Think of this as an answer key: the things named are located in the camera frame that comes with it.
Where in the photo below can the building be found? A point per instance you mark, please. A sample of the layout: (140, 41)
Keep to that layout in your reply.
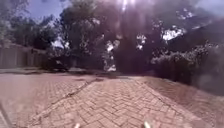
(206, 36)

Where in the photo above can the green hedge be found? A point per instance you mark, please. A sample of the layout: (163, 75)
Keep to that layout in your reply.
(180, 66)

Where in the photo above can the red brick path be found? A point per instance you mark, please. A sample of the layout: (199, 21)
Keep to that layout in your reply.
(123, 103)

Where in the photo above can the wooden fence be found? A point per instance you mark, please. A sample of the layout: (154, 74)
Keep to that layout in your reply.
(16, 58)

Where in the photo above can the robot's own part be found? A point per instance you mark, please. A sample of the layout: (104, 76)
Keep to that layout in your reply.
(77, 126)
(146, 125)

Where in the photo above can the row of trees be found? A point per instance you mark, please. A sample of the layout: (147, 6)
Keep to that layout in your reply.
(80, 33)

